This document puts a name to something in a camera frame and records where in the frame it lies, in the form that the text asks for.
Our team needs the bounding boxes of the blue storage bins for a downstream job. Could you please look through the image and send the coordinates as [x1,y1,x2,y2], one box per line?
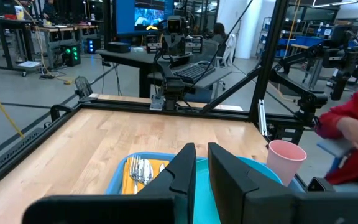
[277,34,325,58]

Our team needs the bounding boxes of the black desk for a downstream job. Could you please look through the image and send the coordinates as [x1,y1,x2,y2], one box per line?
[96,48,198,99]

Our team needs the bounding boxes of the black rolling table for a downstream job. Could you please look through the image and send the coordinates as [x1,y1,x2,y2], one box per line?
[0,17,42,78]

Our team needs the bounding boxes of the large monitor blue screen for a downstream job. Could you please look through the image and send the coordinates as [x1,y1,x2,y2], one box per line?
[113,0,175,37]

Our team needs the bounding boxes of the orange-handled fork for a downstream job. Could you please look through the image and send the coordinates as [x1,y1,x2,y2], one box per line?
[129,154,141,195]

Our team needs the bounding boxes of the wooden-top work table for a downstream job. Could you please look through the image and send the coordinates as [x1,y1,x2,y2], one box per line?
[32,24,99,70]

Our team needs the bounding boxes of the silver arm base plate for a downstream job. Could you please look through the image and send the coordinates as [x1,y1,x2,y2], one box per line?
[150,95,165,111]

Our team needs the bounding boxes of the orange-handled spoon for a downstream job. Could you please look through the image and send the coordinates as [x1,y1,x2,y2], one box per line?
[137,158,154,186]

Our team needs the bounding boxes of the teal plate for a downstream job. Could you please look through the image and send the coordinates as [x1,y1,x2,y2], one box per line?
[193,157,213,224]

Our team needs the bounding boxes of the pink ribbed cup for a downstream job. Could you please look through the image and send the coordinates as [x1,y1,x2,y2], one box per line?
[265,139,308,187]

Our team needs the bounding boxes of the computer tower green lights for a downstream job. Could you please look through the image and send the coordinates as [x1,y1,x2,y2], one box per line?
[61,43,81,67]

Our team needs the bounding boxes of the white paper sheet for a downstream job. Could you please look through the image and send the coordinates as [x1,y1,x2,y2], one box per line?
[17,60,42,69]

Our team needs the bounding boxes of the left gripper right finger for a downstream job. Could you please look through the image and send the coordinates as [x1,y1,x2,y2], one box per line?
[208,142,296,224]

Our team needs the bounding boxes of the orange cloth napkin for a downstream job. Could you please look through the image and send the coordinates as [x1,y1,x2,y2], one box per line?
[122,157,170,195]

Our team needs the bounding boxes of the blue plastic tray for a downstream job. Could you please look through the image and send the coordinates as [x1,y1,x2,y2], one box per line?
[105,151,306,224]

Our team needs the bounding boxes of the flat black box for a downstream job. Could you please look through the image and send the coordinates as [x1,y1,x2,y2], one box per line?
[107,42,132,54]

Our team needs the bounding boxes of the person's hand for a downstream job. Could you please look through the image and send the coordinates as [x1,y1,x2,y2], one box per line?
[336,116,358,155]

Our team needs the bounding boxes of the black metal table frame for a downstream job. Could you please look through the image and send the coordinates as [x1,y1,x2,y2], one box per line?
[0,0,323,195]

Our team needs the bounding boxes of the white jacket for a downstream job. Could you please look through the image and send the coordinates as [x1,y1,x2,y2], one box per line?
[222,33,237,68]

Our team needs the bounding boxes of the thin yellow hanging cable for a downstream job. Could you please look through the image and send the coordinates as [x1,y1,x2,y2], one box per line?
[13,0,74,85]

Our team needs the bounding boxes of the blue bowl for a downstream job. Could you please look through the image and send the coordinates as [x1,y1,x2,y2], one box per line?
[237,156,284,186]

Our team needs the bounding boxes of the black box blue lights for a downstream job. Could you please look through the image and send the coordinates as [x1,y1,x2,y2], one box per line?
[86,37,101,54]

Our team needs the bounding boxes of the silver bracket strip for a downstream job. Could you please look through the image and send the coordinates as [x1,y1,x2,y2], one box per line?
[257,99,267,137]

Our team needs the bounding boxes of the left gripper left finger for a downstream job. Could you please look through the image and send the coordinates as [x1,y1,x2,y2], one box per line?
[137,142,197,224]

